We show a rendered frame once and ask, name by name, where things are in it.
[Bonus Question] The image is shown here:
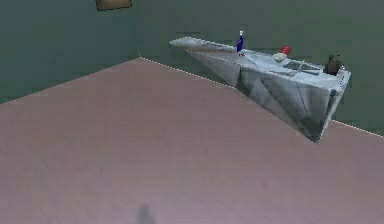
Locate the blue bottle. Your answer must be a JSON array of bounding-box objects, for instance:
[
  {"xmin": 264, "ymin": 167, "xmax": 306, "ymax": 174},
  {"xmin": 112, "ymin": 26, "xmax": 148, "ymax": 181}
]
[{"xmin": 236, "ymin": 30, "xmax": 245, "ymax": 57}]

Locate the grey marble kitchen counter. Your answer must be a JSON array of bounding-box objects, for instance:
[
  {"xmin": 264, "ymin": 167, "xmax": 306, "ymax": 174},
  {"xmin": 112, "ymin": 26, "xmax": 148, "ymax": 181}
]
[{"xmin": 168, "ymin": 35, "xmax": 352, "ymax": 145}]

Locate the white bowl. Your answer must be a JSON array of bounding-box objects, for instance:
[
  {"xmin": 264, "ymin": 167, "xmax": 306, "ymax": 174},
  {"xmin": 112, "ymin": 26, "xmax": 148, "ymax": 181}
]
[{"xmin": 272, "ymin": 52, "xmax": 288, "ymax": 63}]

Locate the brown framed picture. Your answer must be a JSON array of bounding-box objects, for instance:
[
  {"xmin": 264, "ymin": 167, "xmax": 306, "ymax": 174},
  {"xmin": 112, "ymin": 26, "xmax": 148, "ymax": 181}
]
[{"xmin": 95, "ymin": 0, "xmax": 133, "ymax": 12}]

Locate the dark brown kettle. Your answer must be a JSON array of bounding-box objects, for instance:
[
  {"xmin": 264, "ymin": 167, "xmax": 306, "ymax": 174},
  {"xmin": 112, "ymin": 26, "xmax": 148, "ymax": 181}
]
[{"xmin": 323, "ymin": 53, "xmax": 343, "ymax": 76}]

